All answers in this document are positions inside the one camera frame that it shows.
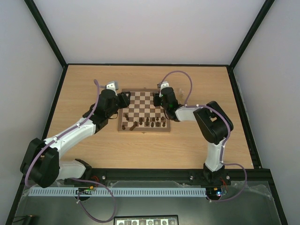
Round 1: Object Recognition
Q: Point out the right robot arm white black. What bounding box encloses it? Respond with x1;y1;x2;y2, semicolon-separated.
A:
153;87;233;184

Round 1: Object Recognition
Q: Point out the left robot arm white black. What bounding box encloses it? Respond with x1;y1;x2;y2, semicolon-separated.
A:
20;89;131;188

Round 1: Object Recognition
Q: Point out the wooden chess board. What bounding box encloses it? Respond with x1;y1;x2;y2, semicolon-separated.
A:
118;88;171;133

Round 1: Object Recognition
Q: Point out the left circuit board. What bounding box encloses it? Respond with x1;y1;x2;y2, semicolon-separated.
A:
76;186;97;195

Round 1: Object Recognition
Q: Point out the circuit board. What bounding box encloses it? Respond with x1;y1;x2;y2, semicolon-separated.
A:
208;186;228;196
76;186;97;195

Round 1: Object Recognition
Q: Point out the right circuit board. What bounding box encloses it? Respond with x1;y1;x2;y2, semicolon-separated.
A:
208;186;228;196

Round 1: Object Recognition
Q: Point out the small dark cylinder object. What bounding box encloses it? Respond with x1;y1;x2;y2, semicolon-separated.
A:
23;215;36;225

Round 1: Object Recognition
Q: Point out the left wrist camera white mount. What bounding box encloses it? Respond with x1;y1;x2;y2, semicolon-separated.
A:
106;81;119;91

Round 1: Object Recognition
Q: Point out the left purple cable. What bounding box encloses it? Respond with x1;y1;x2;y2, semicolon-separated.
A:
24;79;117;223

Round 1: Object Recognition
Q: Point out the grey slotted cable duct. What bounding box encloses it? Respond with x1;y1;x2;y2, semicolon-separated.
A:
28;187;207;197

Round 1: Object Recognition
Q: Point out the black aluminium frame rail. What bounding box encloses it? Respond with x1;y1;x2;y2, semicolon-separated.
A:
79;168;272;187

